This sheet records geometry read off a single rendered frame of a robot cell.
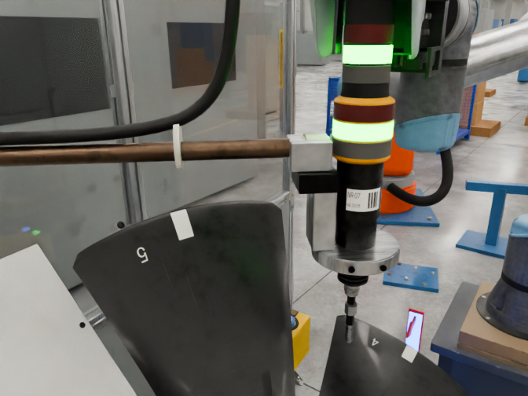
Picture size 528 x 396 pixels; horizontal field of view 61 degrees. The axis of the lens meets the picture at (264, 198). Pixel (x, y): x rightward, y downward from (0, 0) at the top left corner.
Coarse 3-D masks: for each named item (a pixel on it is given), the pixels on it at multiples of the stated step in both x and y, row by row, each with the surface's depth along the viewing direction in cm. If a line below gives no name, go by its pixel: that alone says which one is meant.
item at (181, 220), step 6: (174, 216) 48; (180, 216) 48; (186, 216) 48; (174, 222) 47; (180, 222) 48; (186, 222) 48; (180, 228) 47; (186, 228) 47; (180, 234) 47; (186, 234) 47; (192, 234) 47
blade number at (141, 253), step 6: (132, 246) 46; (138, 246) 46; (144, 246) 46; (132, 252) 45; (138, 252) 46; (144, 252) 46; (150, 252) 46; (138, 258) 45; (144, 258) 45; (150, 258) 46; (138, 264) 45; (144, 264) 45; (150, 264) 45; (138, 270) 45
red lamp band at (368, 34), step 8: (352, 24) 30; (360, 24) 29; (368, 24) 29; (376, 24) 29; (384, 24) 29; (392, 24) 30; (344, 32) 31; (352, 32) 30; (360, 32) 29; (368, 32) 29; (376, 32) 29; (384, 32) 29; (392, 32) 30; (344, 40) 31; (352, 40) 30; (360, 40) 30; (368, 40) 29; (376, 40) 29; (384, 40) 30; (392, 40) 30
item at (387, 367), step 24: (336, 336) 65; (360, 336) 66; (384, 336) 66; (336, 360) 62; (360, 360) 62; (384, 360) 62; (336, 384) 58; (360, 384) 58; (384, 384) 58; (408, 384) 59; (432, 384) 60; (456, 384) 63
